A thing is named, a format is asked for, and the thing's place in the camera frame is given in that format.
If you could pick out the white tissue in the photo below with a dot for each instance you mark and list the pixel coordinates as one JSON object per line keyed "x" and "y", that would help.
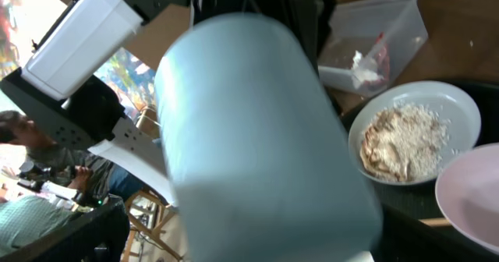
{"x": 364, "y": 70}

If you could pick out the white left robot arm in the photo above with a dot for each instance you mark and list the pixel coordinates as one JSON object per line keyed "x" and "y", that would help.
{"x": 97, "y": 59}

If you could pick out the seated person in background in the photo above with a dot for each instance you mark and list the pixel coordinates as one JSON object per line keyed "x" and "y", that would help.
{"x": 76, "y": 169}

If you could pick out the grey plate with food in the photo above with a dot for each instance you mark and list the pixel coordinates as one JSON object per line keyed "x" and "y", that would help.
{"x": 408, "y": 134}

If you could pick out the pink bowl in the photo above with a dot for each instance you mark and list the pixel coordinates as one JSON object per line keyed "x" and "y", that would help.
{"x": 467, "y": 195}

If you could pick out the red snack wrapper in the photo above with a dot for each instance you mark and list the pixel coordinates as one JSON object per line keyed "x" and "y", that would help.
{"x": 382, "y": 59}

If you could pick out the clear plastic waste bin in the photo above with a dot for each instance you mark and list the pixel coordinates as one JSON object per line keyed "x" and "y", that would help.
{"x": 355, "y": 26}

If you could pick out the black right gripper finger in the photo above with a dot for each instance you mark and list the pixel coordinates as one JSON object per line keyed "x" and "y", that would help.
{"x": 34, "y": 229}

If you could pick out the blue cup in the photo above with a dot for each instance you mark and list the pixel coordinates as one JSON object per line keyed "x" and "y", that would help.
{"x": 308, "y": 203}

